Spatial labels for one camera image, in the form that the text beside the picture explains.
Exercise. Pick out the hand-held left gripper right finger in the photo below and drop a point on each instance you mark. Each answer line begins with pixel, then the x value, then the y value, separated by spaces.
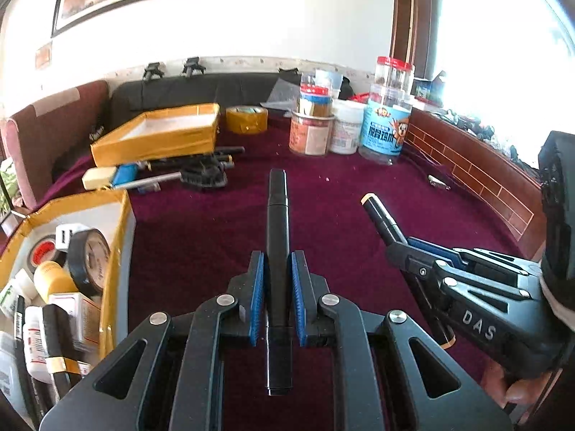
pixel 300 296

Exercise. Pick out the maroon sofa cushion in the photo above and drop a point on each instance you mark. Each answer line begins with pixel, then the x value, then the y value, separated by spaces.
pixel 49 134

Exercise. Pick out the wall switch plate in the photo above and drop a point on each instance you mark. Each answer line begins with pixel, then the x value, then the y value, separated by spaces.
pixel 43 56

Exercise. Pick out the black marker tan cap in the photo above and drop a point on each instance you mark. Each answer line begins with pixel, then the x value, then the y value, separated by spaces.
pixel 382 220

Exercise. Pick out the black tape roll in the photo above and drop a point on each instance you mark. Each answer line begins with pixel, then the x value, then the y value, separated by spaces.
pixel 76 256

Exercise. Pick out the tape roll red core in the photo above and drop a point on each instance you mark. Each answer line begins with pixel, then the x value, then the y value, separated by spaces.
pixel 42 251

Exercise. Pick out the yellow tape roll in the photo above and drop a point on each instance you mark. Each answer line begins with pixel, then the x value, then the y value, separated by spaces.
pixel 247 120

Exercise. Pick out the maroon tablecloth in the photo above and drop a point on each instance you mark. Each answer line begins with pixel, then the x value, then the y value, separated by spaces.
pixel 202 233

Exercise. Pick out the person's right hand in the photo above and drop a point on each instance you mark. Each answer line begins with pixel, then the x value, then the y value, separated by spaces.
pixel 521 395

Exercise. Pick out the jar with blue lid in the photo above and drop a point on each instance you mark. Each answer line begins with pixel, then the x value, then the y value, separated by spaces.
pixel 314 101

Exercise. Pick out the small yellow taped tray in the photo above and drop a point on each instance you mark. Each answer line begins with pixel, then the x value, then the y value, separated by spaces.
pixel 157 137

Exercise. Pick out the black clip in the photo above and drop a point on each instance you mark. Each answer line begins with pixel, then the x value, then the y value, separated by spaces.
pixel 155 72
pixel 194 66

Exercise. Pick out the clear plastic bag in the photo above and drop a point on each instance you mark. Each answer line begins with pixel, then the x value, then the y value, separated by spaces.
pixel 283 92

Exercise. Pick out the plain black marker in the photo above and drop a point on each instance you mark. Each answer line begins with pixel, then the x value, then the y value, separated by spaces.
pixel 278 215

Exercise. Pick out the large white plastic bottle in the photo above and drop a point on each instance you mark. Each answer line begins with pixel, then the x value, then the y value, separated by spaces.
pixel 24 285

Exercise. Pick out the white USB charger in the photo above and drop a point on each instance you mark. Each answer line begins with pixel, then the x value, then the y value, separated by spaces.
pixel 72 235

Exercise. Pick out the white plastic jar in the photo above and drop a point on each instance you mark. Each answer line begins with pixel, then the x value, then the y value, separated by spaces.
pixel 346 128

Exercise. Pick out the blue plastic item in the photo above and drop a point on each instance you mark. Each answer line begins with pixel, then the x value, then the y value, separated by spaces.
pixel 125 176

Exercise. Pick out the white eraser block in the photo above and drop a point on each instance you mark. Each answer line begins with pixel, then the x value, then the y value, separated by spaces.
pixel 99 177

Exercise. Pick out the large yellow taped box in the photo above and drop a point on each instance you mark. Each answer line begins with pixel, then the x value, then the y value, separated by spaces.
pixel 114 278

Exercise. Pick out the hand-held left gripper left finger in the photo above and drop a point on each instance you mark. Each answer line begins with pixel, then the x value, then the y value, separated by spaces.
pixel 257 296

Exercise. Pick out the light blue container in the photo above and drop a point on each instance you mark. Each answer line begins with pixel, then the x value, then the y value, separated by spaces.
pixel 330 81

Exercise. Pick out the red bag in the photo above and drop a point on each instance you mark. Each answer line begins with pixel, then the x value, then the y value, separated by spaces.
pixel 359 97

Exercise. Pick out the black ribbed tool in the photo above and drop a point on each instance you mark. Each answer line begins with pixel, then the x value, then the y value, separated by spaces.
pixel 204 175

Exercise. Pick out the black bag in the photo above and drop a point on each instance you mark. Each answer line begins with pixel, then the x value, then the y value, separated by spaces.
pixel 346 87

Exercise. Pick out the wooden brick-pattern ledge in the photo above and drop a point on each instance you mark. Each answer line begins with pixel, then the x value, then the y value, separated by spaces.
pixel 471 166

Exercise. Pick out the metal clip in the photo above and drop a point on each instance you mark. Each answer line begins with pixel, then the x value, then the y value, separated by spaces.
pixel 439 182

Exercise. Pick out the clear jar orange label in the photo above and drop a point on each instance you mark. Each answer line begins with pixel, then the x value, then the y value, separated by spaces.
pixel 310 134

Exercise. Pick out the large clear jar blue label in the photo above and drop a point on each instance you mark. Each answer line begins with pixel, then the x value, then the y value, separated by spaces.
pixel 384 132

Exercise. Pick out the wooden window frame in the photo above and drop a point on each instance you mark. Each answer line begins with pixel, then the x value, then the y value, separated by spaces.
pixel 413 18

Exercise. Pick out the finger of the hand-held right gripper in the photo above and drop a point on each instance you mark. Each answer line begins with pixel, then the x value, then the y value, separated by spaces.
pixel 426 278
pixel 435 247

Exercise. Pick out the clear jar red lid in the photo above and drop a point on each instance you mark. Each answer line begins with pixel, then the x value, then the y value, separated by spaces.
pixel 395 74

